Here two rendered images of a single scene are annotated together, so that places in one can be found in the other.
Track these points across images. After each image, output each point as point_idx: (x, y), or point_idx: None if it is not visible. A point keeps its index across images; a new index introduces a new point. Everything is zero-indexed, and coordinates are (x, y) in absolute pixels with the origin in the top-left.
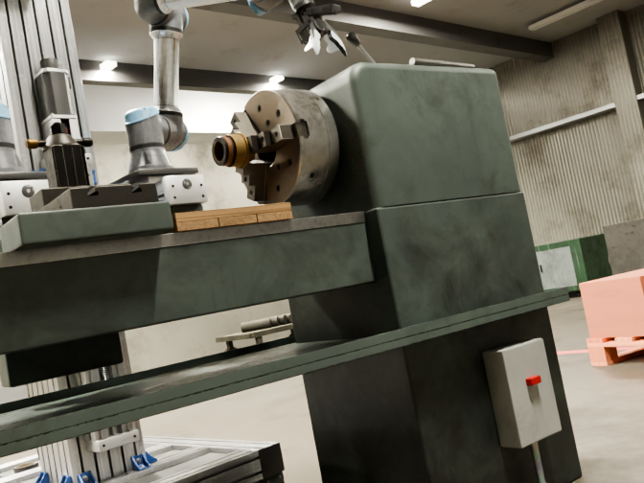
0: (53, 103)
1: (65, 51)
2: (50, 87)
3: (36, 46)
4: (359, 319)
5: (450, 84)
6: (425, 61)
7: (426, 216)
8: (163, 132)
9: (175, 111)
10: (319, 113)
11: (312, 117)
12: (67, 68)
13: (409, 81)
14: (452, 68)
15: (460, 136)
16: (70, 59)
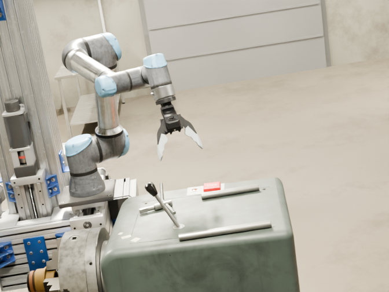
0: (11, 140)
1: (30, 82)
2: (8, 128)
3: (7, 84)
4: None
5: (218, 259)
6: (193, 237)
7: None
8: (92, 160)
9: (109, 135)
10: (84, 281)
11: (76, 286)
12: (32, 97)
13: (164, 263)
14: (226, 241)
15: None
16: (34, 88)
